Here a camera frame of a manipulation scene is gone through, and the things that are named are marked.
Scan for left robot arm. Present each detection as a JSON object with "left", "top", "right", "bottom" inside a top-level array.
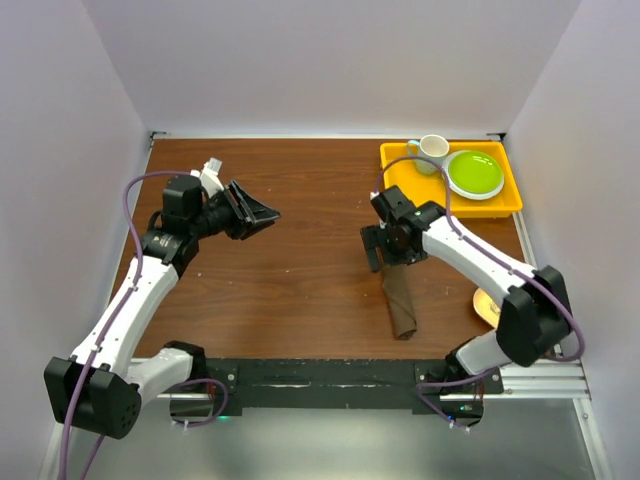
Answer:
[{"left": 44, "top": 173, "right": 280, "bottom": 439}]

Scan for purple cable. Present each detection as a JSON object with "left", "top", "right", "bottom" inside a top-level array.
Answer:
[
  {"left": 369, "top": 155, "right": 586, "bottom": 432},
  {"left": 57, "top": 170, "right": 229, "bottom": 480}
]

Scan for pale green mug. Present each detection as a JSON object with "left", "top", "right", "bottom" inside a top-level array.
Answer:
[{"left": 406, "top": 134, "right": 450, "bottom": 175}]

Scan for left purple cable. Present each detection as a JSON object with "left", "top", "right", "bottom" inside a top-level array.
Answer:
[{"left": 57, "top": 170, "right": 229, "bottom": 480}]

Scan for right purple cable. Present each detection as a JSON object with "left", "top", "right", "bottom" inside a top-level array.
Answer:
[{"left": 369, "top": 155, "right": 586, "bottom": 432}]

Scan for yellow plastic tray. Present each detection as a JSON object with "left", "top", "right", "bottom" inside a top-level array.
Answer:
[{"left": 384, "top": 140, "right": 523, "bottom": 219}]

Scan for brown cloth napkin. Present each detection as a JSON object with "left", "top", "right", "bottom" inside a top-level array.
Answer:
[{"left": 381, "top": 266, "right": 417, "bottom": 340}]

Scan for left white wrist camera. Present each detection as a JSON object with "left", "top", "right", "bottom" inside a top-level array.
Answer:
[{"left": 190, "top": 157, "right": 224, "bottom": 197}]

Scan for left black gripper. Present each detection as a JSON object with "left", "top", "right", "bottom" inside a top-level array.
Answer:
[{"left": 190, "top": 180, "right": 280, "bottom": 240}]

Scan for yellow panda bowl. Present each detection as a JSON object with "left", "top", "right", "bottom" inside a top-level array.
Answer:
[{"left": 472, "top": 288, "right": 501, "bottom": 328}]

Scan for green plate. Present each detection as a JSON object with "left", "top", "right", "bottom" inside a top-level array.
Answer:
[{"left": 443, "top": 150, "right": 505, "bottom": 201}]

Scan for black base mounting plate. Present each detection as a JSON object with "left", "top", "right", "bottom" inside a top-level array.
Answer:
[{"left": 207, "top": 358, "right": 504, "bottom": 419}]

